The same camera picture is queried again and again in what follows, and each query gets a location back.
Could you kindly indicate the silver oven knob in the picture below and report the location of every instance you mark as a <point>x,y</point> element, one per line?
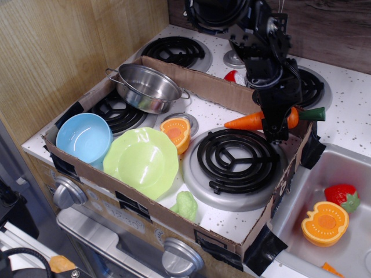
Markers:
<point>67,193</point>
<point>179,259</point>

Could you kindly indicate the light blue plastic bowl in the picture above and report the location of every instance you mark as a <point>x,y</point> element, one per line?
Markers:
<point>87,137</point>

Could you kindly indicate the silver metal pot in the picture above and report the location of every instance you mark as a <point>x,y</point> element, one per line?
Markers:
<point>146,89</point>

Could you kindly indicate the silver metal sink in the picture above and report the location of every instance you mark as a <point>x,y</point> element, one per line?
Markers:
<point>350,256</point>

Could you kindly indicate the left silver oven knob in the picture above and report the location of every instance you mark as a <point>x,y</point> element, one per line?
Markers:
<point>67,193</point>

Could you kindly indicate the light green plastic plate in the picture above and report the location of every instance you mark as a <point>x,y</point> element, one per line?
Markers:
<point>144,159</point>

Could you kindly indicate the back right black burner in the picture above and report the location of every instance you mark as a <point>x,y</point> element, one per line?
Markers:
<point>316,92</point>

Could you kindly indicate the front left black burner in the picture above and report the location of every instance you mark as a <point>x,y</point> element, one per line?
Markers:
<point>121,116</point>

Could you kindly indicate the silver oven door handle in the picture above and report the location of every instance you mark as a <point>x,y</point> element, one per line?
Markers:
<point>110,250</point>

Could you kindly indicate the front right black burner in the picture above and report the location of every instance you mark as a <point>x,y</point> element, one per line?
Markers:
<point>233,170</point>

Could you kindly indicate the orange toy carrot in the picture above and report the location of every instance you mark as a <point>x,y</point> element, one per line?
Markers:
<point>254,121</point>

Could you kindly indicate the back left black burner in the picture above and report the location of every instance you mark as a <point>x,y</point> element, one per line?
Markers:
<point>186,52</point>

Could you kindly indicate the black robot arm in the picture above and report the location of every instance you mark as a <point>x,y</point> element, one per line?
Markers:
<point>258,37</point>

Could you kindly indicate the right silver oven knob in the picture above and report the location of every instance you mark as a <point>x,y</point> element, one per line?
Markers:
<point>179,259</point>

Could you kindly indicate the red toy strawberry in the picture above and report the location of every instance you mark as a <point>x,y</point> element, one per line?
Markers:
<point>344,195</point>

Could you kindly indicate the brown cardboard fence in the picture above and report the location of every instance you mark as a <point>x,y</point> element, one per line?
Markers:
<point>225,240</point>

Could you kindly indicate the orange toy piece in sink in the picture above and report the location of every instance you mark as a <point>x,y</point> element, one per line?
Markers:
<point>326,266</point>

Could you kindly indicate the orange half on stove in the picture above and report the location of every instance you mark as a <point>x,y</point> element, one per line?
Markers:
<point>179,132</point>

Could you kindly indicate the orange half in sink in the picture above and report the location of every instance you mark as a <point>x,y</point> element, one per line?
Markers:
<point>326,224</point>

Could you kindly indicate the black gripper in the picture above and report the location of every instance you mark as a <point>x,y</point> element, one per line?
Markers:
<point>276,102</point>

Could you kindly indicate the red white toy mushroom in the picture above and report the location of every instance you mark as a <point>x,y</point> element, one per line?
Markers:
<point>236,77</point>

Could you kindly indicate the silver stovetop knob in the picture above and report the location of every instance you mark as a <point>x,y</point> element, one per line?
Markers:
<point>231,59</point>

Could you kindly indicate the green toy broccoli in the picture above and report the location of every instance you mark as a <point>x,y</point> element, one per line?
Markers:
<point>185,206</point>

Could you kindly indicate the black burner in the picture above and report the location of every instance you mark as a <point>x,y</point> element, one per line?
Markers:
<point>233,170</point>
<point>121,116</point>
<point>316,92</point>
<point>186,52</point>

